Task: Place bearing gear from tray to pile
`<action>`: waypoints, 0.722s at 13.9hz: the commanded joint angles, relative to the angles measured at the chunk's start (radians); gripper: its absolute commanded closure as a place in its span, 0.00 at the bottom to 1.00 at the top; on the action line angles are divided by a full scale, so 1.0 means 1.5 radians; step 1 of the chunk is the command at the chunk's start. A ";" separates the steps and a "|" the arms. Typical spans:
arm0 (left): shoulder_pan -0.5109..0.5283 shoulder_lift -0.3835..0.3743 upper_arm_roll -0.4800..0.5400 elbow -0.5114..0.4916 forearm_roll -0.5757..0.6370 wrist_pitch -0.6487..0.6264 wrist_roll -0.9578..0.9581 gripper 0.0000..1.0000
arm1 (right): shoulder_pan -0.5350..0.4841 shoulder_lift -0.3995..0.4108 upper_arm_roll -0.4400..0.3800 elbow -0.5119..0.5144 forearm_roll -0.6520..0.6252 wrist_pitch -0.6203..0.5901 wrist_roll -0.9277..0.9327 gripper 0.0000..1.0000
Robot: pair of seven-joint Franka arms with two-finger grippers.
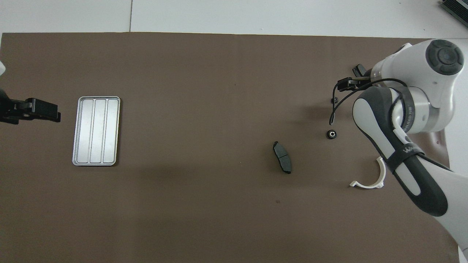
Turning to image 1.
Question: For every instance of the black bearing gear silver centre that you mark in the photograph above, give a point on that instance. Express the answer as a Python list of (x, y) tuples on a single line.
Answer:
[(331, 134)]

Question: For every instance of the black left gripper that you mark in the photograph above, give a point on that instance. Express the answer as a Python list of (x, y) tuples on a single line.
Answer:
[(42, 109)]

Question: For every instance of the silver ribbed metal tray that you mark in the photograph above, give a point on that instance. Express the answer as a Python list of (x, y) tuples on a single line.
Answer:
[(97, 131)]

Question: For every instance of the long curved grey brake pad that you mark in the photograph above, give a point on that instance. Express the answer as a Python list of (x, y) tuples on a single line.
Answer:
[(282, 155)]

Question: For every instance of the brown paper table mat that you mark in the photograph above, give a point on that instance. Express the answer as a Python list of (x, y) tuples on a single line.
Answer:
[(219, 109)]

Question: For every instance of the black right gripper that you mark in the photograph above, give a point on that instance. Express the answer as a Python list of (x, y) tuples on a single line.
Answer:
[(366, 82)]

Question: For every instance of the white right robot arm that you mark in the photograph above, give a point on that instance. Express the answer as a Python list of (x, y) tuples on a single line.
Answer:
[(413, 109)]

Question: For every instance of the dark grey finned device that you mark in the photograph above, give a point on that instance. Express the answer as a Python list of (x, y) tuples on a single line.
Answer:
[(457, 9)]

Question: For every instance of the short grey brake pad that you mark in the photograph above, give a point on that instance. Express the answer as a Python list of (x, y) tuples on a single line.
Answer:
[(359, 69)]

